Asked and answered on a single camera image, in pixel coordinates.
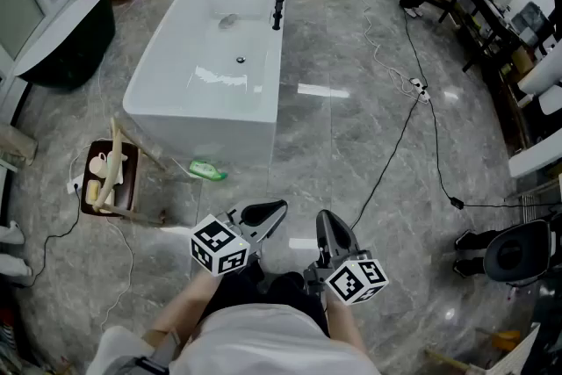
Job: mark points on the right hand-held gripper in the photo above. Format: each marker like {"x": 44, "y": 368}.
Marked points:
{"x": 355, "y": 281}

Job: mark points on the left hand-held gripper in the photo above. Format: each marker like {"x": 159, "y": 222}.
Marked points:
{"x": 219, "y": 246}

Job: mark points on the person's left forearm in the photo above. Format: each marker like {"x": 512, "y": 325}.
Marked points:
{"x": 189, "y": 303}

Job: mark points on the person's right forearm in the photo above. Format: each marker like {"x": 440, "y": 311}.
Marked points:
{"x": 347, "y": 325}

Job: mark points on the white rectangular bathtub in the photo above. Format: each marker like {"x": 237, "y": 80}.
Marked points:
{"x": 211, "y": 74}

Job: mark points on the dark bathtub with white rim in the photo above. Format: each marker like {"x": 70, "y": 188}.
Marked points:
{"x": 74, "y": 52}

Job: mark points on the person's black trousers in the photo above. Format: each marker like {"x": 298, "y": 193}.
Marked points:
{"x": 281, "y": 290}

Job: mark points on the green plastic bottle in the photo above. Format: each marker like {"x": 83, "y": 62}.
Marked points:
{"x": 206, "y": 170}

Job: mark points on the person's white shirt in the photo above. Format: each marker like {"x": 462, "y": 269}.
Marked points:
{"x": 263, "y": 342}

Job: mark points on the black power adapter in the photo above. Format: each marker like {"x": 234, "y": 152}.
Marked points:
{"x": 457, "y": 202}

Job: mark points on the dark wooden stool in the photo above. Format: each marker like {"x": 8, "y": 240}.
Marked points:
{"x": 127, "y": 189}

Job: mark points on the white power strip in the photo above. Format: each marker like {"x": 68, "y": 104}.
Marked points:
{"x": 420, "y": 90}

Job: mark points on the yellow soap bar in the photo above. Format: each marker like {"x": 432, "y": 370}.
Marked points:
{"x": 93, "y": 191}

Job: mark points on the black oval wash basin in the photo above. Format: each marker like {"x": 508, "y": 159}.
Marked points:
{"x": 513, "y": 252}

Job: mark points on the small white power socket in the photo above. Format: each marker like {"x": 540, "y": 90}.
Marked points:
{"x": 75, "y": 184}

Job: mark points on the white countertop slab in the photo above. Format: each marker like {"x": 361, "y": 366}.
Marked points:
{"x": 533, "y": 156}

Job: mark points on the beige folded cardboard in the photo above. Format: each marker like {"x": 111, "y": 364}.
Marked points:
{"x": 17, "y": 145}

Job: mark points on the black long desk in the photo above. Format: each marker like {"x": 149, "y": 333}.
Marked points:
{"x": 480, "y": 9}

